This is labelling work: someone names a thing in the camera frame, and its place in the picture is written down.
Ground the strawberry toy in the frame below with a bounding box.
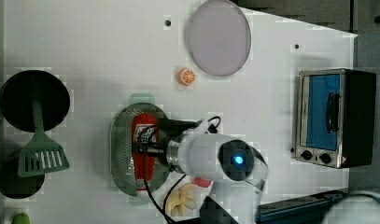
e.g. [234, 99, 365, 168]
[193, 177, 211, 188]

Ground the yellow banana toy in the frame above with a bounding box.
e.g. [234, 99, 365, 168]
[164, 183, 197, 217]

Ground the green slotted spatula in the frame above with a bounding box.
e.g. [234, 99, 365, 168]
[18, 95, 70, 177]

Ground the red ketchup bottle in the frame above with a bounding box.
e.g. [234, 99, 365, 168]
[132, 113, 158, 193]

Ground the dark blue bin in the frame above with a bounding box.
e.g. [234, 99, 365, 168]
[255, 190, 346, 224]

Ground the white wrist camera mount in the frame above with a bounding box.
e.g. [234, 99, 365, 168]
[184, 117, 220, 134]

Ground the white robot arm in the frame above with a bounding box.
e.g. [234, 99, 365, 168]
[132, 119, 268, 224]

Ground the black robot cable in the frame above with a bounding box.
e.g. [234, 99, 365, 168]
[135, 116, 222, 224]

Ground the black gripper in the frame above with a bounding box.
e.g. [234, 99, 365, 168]
[132, 119, 199, 165]

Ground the round grey plate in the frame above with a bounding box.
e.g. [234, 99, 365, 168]
[187, 0, 251, 76]

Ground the silver toaster oven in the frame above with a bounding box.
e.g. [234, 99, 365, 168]
[295, 69, 376, 169]

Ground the orange slice toy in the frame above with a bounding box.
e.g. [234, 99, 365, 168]
[177, 67, 196, 86]

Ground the green toy vegetable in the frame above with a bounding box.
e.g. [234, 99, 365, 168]
[10, 213, 31, 224]

